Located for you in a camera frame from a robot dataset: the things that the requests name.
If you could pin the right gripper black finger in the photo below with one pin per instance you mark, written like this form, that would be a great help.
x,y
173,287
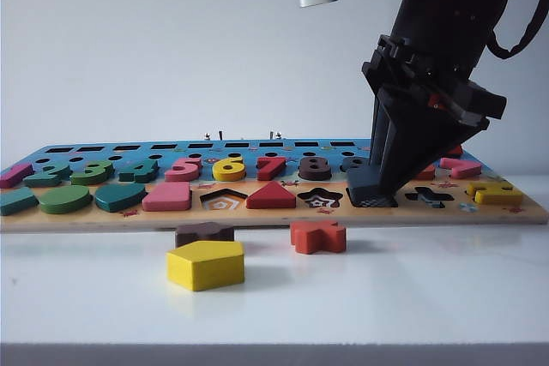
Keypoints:
x,y
377,134
416,143

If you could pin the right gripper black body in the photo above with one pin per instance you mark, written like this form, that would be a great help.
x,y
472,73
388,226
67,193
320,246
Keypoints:
x,y
412,70

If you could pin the dark blue square block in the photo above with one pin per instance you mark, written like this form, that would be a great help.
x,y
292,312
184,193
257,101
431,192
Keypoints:
x,y
362,181

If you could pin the orange number ten piece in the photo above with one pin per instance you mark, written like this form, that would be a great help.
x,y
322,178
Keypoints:
x,y
426,173

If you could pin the dark blue number nine piece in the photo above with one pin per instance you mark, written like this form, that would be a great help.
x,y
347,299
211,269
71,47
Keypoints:
x,y
354,162

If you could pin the red minus sign piece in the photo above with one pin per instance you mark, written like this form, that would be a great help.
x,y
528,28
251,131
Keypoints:
x,y
454,151

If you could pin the pink greater-than sign piece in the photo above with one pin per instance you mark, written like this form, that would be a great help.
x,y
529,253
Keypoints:
x,y
463,167

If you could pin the brown number eight piece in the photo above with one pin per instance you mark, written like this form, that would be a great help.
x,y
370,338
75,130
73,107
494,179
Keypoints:
x,y
314,175

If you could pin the yellow equals sign piece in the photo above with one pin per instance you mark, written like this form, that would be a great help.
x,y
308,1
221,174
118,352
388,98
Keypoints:
x,y
497,196

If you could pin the red number seven piece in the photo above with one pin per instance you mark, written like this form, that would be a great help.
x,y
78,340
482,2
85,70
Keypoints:
x,y
270,171

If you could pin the orange cross block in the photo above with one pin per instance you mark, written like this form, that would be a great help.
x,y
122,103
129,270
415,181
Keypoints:
x,y
317,239

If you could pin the red triangle block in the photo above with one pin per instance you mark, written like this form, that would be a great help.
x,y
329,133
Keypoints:
x,y
271,199

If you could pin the colourful wooden shape puzzle board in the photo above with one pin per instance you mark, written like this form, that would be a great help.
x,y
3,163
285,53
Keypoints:
x,y
274,216

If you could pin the yellow number six piece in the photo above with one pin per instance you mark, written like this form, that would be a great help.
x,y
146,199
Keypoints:
x,y
227,175

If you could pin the pink number five piece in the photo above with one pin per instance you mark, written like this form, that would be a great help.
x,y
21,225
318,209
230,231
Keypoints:
x,y
182,175

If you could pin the brown star block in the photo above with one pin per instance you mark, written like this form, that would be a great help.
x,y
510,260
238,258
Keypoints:
x,y
201,235

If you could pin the pink number one piece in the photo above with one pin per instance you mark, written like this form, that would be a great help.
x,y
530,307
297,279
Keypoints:
x,y
15,177

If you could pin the teal number two piece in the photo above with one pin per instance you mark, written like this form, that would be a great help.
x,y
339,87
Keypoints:
x,y
43,179

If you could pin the green number three piece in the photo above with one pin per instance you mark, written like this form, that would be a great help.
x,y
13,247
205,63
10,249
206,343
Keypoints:
x,y
90,177

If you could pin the teal number four piece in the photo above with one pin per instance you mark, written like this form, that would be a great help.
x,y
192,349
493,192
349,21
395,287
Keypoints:
x,y
143,173

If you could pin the yellow pentagon block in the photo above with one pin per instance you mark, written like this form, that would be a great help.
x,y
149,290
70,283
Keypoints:
x,y
206,267

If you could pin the pink trapezoid block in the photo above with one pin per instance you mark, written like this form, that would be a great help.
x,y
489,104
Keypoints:
x,y
167,199

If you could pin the green oval block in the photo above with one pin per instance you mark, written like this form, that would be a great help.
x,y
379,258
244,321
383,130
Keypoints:
x,y
64,201

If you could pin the teal parallelogram block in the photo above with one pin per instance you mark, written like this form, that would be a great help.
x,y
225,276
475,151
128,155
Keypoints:
x,y
17,203

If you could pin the teal teardrop block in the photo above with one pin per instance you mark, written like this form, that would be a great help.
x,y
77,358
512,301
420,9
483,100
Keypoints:
x,y
118,199

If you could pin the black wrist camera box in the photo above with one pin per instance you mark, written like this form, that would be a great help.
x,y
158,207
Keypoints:
x,y
486,98

